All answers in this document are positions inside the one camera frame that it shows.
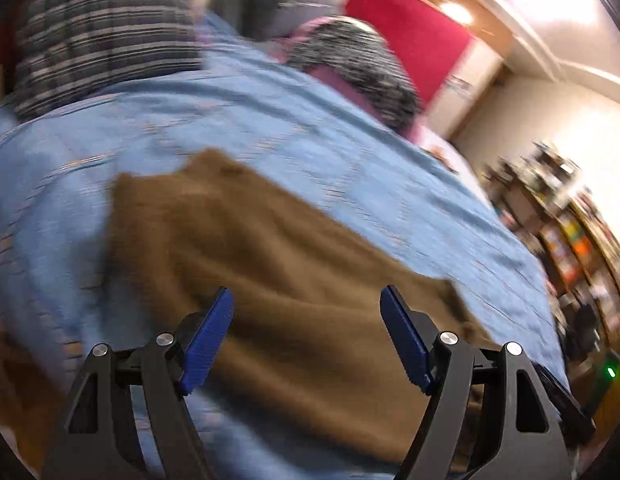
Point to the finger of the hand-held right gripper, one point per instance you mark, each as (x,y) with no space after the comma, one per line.
(564,400)

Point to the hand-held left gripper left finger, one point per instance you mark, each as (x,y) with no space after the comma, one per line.
(207,345)

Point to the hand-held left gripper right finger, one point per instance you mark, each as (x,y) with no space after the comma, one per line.
(407,340)

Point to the brown fleece pants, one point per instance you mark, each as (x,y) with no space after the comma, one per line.
(290,270)

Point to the black office chair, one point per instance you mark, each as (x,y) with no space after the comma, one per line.
(584,330)

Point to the wooden bookshelf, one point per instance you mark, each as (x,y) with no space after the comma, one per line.
(569,250)

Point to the blue patterned blanket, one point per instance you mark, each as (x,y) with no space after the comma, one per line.
(240,120)

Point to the pink quilt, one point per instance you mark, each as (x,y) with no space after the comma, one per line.
(350,91)

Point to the wooden wardrobe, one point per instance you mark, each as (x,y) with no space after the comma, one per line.
(482,75)

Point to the leopard print cloth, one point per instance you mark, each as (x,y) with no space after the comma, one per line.
(360,65)

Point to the red mattress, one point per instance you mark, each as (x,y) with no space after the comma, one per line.
(414,40)

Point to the dark plaid pillow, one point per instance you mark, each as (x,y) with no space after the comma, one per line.
(100,30)

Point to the grey padded headboard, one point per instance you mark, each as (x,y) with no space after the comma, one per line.
(280,5)

